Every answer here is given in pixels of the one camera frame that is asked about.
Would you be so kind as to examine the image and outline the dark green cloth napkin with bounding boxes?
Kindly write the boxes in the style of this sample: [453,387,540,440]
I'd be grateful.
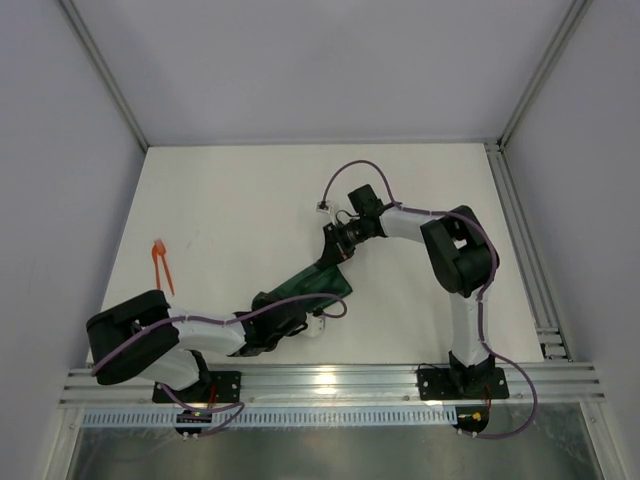
[251,265,353,310]

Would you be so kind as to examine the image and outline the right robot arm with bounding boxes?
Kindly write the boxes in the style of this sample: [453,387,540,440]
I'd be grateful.
[316,184,509,400]

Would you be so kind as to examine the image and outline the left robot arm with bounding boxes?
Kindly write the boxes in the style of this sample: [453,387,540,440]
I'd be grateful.
[86,290,307,391]

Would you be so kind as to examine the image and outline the left black controller board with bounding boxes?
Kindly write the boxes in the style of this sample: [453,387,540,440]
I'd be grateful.
[173,410,212,437]

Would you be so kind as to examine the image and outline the black controller board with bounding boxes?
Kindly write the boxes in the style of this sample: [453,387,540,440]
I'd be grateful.
[453,406,490,437]
[173,410,212,437]

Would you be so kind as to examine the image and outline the orange plastic fork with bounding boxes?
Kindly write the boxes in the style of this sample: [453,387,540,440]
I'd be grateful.
[151,239,166,289]

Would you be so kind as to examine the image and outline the right black controller board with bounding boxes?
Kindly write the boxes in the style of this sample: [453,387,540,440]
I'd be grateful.
[453,406,490,437]

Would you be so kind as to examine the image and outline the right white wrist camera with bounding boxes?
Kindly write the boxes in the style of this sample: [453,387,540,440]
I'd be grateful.
[316,200,339,216]

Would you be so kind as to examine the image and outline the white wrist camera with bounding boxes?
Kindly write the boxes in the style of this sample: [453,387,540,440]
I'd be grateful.
[303,315,326,338]
[316,200,339,216]

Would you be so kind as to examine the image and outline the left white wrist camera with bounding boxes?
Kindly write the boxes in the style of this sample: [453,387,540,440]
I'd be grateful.
[303,315,326,338]

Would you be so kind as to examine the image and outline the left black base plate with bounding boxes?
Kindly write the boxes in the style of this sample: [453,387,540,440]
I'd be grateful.
[167,368,241,405]

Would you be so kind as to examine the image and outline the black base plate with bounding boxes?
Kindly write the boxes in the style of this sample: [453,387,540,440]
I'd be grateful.
[416,367,510,401]
[167,368,241,405]

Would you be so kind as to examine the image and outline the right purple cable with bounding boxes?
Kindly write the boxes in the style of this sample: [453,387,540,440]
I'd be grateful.
[316,159,538,441]

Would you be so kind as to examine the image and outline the slotted grey cable duct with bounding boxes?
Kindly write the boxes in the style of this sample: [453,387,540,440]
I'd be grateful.
[81,405,456,428]

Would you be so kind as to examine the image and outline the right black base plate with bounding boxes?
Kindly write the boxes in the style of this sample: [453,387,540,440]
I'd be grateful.
[416,367,510,401]

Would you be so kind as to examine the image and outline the right side aluminium rail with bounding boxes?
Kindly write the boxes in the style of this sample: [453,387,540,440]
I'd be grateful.
[484,140,573,362]

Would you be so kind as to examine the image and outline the aluminium rail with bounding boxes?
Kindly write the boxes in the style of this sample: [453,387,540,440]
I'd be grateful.
[484,140,573,362]
[59,362,605,408]

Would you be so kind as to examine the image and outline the front aluminium rail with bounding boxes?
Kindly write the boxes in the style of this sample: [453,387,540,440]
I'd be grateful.
[59,362,605,408]

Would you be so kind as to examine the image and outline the right rear frame post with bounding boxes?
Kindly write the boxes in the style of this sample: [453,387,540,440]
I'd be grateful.
[497,0,592,150]

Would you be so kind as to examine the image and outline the frame post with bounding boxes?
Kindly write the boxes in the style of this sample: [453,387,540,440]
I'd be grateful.
[497,0,592,150]
[55,0,150,153]

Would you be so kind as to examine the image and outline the left rear frame post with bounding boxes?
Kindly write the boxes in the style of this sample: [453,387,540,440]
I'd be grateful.
[55,0,150,153]

